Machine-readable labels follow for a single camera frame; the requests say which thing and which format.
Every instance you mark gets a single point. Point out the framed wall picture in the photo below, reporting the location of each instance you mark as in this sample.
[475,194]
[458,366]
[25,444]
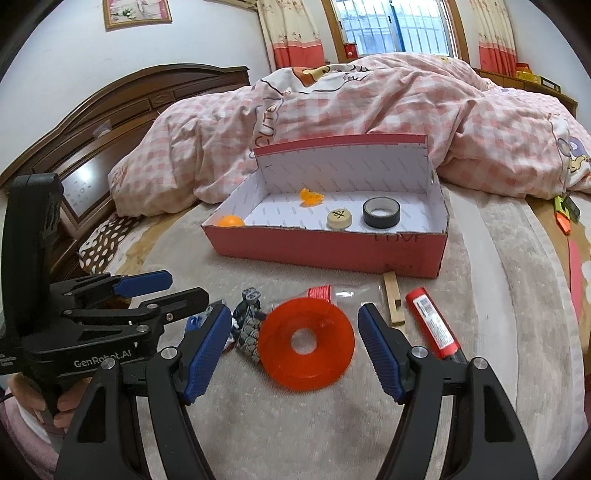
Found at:
[120,14]

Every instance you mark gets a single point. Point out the person's left hand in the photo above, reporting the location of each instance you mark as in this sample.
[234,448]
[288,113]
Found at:
[33,402]

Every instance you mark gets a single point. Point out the polka dot bed sheet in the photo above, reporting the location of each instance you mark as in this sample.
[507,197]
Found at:
[99,249]

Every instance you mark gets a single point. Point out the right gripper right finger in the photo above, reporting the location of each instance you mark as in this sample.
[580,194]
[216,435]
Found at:
[486,439]

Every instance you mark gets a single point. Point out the orange translucent toy piece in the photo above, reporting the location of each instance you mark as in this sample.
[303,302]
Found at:
[311,198]

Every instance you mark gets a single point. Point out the orange ping pong ball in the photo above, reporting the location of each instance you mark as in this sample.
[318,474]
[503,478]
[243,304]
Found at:
[230,221]

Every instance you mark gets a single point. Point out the round wooden chess piece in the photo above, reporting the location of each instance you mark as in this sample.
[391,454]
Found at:
[339,219]

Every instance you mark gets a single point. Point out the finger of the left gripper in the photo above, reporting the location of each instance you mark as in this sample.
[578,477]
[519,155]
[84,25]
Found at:
[96,289]
[157,311]

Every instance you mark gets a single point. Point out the dark wooden headboard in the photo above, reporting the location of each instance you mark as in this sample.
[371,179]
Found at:
[99,132]

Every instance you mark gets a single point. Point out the wooden clothespin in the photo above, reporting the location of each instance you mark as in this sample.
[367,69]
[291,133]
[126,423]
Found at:
[394,299]

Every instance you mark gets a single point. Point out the floral curtain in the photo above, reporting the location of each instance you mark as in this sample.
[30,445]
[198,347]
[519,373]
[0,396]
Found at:
[497,49]
[290,34]

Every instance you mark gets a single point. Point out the red plastic disc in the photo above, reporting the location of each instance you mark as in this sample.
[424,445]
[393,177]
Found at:
[306,344]

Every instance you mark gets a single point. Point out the black tape roll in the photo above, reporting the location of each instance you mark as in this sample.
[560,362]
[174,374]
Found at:
[381,212]

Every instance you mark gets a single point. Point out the clear plastic bottle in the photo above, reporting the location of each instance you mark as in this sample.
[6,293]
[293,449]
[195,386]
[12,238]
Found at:
[348,298]

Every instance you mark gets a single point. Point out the cream fluffy blanket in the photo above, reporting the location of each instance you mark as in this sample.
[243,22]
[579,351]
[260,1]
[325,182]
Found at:
[501,288]

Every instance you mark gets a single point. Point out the black wave pattern pouch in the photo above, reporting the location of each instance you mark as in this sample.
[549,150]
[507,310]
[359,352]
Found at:
[244,332]

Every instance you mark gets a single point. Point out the orange green utility knife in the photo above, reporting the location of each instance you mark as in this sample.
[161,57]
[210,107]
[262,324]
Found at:
[566,213]

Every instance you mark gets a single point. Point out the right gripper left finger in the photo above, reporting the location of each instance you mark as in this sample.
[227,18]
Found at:
[104,438]

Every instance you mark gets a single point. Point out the window with bars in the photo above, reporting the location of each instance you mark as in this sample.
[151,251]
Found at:
[361,28]

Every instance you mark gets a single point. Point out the red cardboard box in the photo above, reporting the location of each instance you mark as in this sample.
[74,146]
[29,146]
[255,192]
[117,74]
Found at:
[348,170]

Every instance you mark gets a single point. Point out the right floral curtain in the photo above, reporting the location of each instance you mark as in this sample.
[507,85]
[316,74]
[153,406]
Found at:
[497,49]

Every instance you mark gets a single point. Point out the pink checkered duvet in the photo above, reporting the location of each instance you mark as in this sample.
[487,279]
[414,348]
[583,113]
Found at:
[479,135]

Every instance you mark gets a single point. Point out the left floral curtain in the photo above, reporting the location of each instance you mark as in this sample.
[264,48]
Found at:
[290,34]

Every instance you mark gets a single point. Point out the small robot toy figure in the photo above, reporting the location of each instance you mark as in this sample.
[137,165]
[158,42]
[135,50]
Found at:
[251,299]

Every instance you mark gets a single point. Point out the wooden side table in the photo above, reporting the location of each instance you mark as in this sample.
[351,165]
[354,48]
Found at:
[517,83]

